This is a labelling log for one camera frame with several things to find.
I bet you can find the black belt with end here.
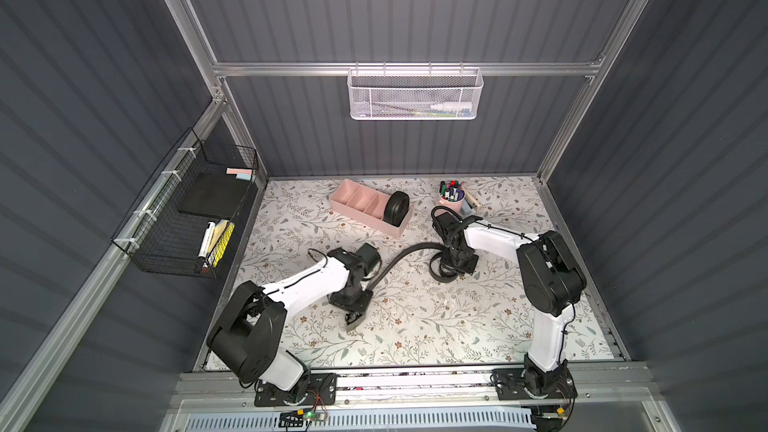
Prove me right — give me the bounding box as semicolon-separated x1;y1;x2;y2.
365;242;459;292

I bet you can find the long black belt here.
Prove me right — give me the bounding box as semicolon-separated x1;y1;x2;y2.
382;191;410;227

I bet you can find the pink compartment storage box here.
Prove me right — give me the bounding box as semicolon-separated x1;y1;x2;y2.
329;179;413;238

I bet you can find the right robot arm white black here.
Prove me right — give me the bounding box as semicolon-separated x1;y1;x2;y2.
430;206;587;383

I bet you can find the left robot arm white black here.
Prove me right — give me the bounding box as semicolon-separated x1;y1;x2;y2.
206;244;381;399

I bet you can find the pink pen cup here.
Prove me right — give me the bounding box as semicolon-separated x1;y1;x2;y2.
437;180;467;216

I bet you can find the yellow marker in basket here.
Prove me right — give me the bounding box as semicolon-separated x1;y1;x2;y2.
206;220;235;269

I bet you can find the white perforated front panel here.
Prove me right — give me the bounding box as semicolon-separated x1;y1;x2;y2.
178;406;537;431

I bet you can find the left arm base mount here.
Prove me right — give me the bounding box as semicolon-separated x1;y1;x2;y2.
254;372;338;407

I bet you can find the aluminium front rail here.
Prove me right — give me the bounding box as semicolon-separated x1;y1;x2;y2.
169;361;661;412

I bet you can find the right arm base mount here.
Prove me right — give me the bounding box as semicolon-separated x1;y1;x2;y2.
490;365;578;402

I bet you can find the white wire mesh basket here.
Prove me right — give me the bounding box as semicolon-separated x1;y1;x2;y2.
346;67;484;121

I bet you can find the black wire wall basket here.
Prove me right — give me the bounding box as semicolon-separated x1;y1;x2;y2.
112;130;260;278

